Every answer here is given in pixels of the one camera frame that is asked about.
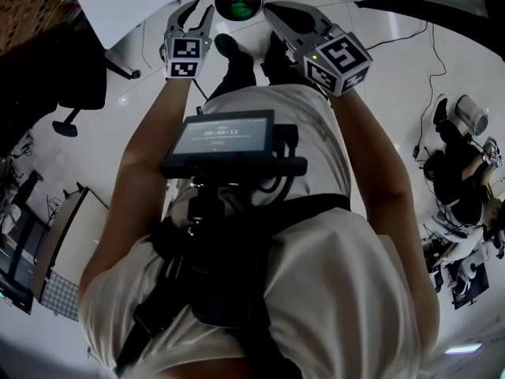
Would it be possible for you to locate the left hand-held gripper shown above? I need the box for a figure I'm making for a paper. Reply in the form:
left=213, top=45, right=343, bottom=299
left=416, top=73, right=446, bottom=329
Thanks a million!
left=159, top=0, right=216, bottom=81

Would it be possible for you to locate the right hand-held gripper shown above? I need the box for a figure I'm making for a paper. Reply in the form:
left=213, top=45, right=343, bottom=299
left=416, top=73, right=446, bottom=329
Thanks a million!
left=263, top=0, right=374, bottom=96

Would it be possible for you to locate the person's left forearm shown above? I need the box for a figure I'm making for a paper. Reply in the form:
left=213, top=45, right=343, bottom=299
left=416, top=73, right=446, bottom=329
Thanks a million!
left=116, top=77, right=198, bottom=181

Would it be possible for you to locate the person's right forearm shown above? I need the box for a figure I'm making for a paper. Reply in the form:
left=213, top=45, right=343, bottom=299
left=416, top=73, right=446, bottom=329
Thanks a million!
left=329, top=88, right=415, bottom=220

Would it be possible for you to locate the person's right shoe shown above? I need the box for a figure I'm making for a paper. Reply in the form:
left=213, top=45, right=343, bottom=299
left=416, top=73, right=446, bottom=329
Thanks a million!
left=261, top=32, right=303, bottom=84

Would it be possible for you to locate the person's shoe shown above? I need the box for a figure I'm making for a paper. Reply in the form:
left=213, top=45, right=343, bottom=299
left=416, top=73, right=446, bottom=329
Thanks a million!
left=261, top=32, right=303, bottom=84
left=214, top=32, right=254, bottom=73

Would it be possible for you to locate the person's left shoe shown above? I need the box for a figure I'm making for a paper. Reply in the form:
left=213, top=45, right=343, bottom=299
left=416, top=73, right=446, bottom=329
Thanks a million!
left=214, top=32, right=254, bottom=73

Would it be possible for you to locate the black chest-mounted monitor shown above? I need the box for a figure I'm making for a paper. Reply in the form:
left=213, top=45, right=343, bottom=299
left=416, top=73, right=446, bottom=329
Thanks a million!
left=159, top=109, right=309, bottom=179

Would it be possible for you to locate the black office chair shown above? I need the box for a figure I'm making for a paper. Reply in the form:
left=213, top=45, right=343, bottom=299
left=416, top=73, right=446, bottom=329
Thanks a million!
left=7, top=29, right=142, bottom=138

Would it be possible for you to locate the black chest harness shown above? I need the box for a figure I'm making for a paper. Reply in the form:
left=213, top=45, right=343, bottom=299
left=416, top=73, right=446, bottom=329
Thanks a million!
left=114, top=178, right=352, bottom=379

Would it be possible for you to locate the beige partition panel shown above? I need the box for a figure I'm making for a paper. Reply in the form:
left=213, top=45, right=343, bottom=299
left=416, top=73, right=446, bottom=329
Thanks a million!
left=31, top=187, right=110, bottom=303

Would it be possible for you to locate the person's white t-shirt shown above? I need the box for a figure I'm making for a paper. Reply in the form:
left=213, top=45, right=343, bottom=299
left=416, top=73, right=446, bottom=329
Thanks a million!
left=78, top=84, right=441, bottom=379

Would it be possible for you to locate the grid pattern board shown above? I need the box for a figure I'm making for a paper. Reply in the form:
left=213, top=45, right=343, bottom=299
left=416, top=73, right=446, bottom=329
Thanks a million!
left=40, top=272, right=80, bottom=323

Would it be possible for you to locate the black device green light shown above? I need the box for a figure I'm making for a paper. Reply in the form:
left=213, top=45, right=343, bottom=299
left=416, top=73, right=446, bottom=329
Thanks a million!
left=0, top=205, right=44, bottom=315

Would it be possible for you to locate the black cable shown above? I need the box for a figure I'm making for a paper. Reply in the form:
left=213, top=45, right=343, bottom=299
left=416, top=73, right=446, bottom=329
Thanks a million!
left=365, top=20, right=430, bottom=51
left=413, top=21, right=449, bottom=161
left=192, top=77, right=210, bottom=103

